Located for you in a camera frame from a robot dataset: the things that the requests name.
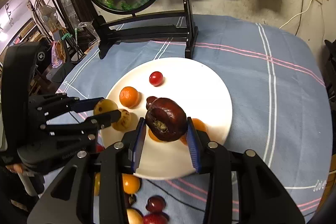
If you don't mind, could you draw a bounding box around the dark red plum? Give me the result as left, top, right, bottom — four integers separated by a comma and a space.
143, 213, 168, 224

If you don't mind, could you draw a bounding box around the dark purple plum front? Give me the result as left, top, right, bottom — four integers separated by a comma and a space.
146, 96, 158, 110

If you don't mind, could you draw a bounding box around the small red tomato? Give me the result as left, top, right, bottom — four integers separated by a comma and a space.
149, 71, 164, 86

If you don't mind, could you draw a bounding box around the standing fan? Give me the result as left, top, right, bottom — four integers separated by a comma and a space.
39, 5, 60, 33

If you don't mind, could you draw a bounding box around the pale beige small fruit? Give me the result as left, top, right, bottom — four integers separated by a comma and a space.
93, 99, 118, 115

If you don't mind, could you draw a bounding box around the orange mandarin near front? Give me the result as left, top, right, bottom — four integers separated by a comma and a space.
148, 129, 162, 142

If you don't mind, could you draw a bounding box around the person's hand holding handle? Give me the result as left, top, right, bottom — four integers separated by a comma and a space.
6, 164, 27, 174

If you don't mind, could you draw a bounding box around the blue striped tablecloth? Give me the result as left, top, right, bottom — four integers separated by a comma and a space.
57, 15, 333, 223

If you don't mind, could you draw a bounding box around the white power cable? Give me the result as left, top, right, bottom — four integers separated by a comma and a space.
278, 0, 316, 30

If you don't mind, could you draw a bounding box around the large dark purple fruit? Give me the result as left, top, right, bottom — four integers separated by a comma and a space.
145, 97, 188, 142

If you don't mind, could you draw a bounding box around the pale yellow round fruit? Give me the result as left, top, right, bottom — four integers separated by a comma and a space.
126, 208, 143, 224

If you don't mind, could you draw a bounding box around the small olive fruit top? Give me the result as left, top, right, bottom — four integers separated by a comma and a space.
93, 172, 101, 196

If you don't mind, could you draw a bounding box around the large orange mandarin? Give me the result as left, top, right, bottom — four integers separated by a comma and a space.
179, 118, 207, 145

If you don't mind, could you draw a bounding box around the small orange on plate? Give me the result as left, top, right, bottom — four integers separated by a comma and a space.
119, 86, 139, 108

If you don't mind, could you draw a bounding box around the orange fruit upper middle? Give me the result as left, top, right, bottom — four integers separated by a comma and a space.
122, 174, 141, 195

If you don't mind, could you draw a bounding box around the large red tomato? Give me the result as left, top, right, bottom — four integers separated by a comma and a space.
96, 144, 105, 153

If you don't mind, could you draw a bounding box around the white oval plate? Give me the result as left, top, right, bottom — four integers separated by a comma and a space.
107, 57, 232, 180

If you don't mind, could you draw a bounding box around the dark brown speckled fruit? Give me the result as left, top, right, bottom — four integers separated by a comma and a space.
124, 193, 137, 208

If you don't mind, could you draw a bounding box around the small dark purple plum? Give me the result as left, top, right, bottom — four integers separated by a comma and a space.
146, 196, 166, 213

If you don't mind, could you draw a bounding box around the brown potato-like fruit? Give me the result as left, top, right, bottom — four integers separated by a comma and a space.
112, 109, 131, 131

